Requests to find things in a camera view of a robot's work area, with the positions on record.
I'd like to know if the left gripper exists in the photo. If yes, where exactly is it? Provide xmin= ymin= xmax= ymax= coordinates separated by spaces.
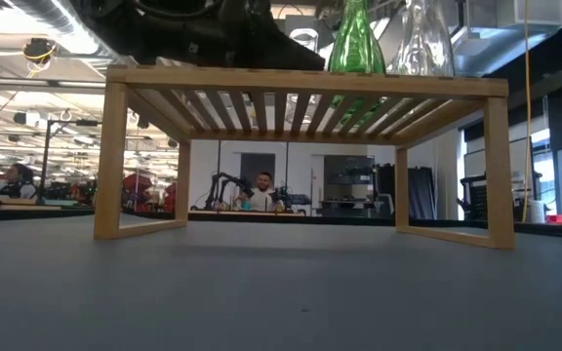
xmin=132 ymin=0 xmax=326 ymax=70

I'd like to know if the tall clear glass carafe vase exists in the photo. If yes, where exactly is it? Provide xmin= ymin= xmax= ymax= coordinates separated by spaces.
xmin=285 ymin=26 xmax=322 ymax=127

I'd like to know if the conical green glass vase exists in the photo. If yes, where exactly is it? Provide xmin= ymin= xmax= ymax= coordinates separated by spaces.
xmin=328 ymin=0 xmax=388 ymax=75

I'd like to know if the clear swirl glass vase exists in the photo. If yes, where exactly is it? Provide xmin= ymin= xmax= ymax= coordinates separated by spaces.
xmin=391 ymin=0 xmax=457 ymax=77

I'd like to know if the wooden slatted shelf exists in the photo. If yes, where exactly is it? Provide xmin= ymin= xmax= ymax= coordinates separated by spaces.
xmin=94 ymin=64 xmax=516 ymax=252

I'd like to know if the person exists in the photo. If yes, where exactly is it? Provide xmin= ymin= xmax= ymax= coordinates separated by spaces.
xmin=0 ymin=163 xmax=38 ymax=201
xmin=235 ymin=170 xmax=285 ymax=213

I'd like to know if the red cabinet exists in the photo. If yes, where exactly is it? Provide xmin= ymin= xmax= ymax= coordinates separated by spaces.
xmin=122 ymin=173 xmax=154 ymax=212

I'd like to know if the dark curtain panel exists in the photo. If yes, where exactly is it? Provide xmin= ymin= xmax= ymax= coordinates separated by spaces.
xmin=374 ymin=163 xmax=437 ymax=221

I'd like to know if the black crate cart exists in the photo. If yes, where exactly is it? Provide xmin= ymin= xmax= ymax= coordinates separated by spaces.
xmin=459 ymin=174 xmax=488 ymax=221

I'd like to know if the black metal stand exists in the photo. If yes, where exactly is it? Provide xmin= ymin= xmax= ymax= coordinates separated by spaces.
xmin=38 ymin=118 xmax=100 ymax=205

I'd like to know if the white paper roll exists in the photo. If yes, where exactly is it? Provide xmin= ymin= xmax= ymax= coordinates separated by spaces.
xmin=529 ymin=198 xmax=546 ymax=224

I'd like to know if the dark wall tool panel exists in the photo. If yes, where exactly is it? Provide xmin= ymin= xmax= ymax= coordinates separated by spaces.
xmin=323 ymin=154 xmax=376 ymax=186

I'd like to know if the silver ceiling air duct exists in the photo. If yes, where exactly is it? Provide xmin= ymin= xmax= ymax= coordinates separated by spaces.
xmin=366 ymin=0 xmax=562 ymax=78

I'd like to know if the ribbed round air duct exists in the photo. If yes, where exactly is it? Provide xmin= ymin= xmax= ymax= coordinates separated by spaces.
xmin=7 ymin=0 xmax=116 ymax=59

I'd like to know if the black ceiling cable reel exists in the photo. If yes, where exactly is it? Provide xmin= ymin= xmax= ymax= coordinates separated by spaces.
xmin=21 ymin=37 xmax=59 ymax=65

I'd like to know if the yellow hanging cable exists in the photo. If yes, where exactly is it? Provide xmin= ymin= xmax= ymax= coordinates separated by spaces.
xmin=521 ymin=0 xmax=535 ymax=224

